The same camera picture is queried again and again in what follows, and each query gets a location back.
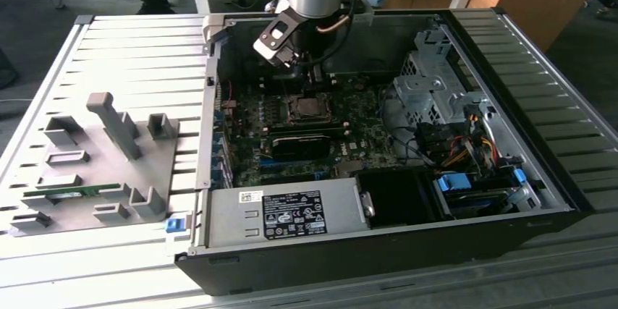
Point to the silver CPU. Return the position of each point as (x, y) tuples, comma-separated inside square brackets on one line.
[(309, 106)]

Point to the CPU socket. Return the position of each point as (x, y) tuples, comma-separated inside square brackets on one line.
[(291, 108)]

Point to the black RAM slots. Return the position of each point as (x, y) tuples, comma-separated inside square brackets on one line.
[(304, 129)]

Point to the green motherboard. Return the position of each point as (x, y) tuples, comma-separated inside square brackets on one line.
[(367, 131)]

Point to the perforated metal drive cage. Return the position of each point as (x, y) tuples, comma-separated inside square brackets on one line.
[(424, 97)]

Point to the black graphics card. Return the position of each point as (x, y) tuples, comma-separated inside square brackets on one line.
[(299, 148)]

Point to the blue expansion slot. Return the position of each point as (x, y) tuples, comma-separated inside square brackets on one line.
[(269, 161)]

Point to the person dark trouser legs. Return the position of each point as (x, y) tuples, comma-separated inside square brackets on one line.
[(153, 3)]

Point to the blue disk carrier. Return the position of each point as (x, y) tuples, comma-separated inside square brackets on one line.
[(451, 182)]

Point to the grey power supply unit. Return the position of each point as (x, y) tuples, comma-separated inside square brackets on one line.
[(230, 222)]

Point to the grey parts rack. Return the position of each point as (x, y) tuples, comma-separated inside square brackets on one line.
[(110, 175)]

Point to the metal disk bay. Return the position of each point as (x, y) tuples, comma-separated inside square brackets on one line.
[(481, 200)]

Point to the blue plastic clip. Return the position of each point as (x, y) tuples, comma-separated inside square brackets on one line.
[(517, 177)]

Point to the blue case latch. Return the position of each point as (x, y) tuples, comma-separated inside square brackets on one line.
[(174, 225)]

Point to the black PC case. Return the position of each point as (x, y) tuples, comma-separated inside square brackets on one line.
[(337, 262)]

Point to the green RAM stick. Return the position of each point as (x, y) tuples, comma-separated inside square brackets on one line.
[(72, 191)]

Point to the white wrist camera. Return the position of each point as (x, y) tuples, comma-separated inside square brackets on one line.
[(274, 35)]

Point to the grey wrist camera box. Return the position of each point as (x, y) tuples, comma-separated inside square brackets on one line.
[(363, 16)]

